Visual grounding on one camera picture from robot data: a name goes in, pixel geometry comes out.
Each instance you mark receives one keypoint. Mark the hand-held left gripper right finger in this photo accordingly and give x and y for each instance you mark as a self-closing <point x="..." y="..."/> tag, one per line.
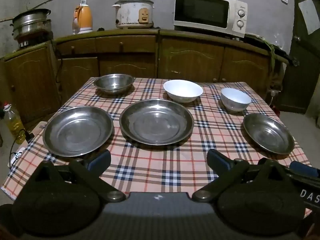
<point x="217" y="158"/>

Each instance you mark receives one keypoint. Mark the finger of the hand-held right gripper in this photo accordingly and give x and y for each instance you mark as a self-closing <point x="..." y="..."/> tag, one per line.
<point x="303" y="169"/>

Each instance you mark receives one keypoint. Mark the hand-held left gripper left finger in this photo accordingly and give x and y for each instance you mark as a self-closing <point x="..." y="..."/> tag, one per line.
<point x="100" y="158"/>

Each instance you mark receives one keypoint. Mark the large steel plate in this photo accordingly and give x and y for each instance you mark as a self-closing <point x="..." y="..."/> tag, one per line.
<point x="77" y="130"/>
<point x="156" y="122"/>

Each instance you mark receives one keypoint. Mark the small steel plate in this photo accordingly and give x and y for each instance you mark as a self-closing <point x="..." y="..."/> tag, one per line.
<point x="268" y="132"/>

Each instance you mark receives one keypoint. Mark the small white bowl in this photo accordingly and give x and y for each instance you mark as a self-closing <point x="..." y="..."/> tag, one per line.
<point x="236" y="97"/>

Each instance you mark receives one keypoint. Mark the steel bowl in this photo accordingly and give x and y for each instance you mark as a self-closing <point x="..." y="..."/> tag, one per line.
<point x="113" y="83"/>

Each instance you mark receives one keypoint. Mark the large white bowl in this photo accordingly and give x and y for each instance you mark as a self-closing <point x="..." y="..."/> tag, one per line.
<point x="182" y="88"/>

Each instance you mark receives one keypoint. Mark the plaid tablecloth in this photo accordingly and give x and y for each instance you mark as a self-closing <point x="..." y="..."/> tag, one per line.
<point x="160" y="160"/>

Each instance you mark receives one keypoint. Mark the white power strip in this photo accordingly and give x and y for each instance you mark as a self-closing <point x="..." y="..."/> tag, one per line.
<point x="16" y="156"/>

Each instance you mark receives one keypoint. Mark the cooking oil bottle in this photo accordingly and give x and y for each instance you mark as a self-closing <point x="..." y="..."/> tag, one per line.
<point x="13" y="126"/>

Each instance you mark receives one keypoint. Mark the wooden kitchen cabinet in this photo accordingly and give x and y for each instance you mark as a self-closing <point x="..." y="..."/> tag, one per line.
<point x="192" y="55"/>

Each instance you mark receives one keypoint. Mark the dark door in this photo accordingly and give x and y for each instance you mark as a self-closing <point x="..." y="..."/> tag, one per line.
<point x="302" y="62"/>

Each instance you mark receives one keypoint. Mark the green plant stalks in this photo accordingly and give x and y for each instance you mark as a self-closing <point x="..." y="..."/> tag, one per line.
<point x="271" y="48"/>

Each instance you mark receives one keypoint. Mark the black induction cooker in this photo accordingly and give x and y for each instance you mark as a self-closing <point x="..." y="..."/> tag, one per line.
<point x="25" y="43"/>

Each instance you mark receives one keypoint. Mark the orange electric kettle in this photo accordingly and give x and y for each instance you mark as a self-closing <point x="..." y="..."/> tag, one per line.
<point x="83" y="17"/>

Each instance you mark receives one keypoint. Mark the white microwave oven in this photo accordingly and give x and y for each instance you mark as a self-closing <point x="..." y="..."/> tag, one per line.
<point x="202" y="11"/>

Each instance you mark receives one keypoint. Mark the white rice cooker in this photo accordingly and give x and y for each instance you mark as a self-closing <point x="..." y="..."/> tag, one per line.
<point x="132" y="13"/>

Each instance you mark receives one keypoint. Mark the steel steamer pot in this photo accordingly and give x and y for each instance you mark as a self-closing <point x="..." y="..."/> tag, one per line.
<point x="31" y="22"/>

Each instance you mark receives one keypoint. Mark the white paper sheet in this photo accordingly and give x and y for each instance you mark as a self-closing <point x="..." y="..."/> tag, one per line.
<point x="310" y="16"/>

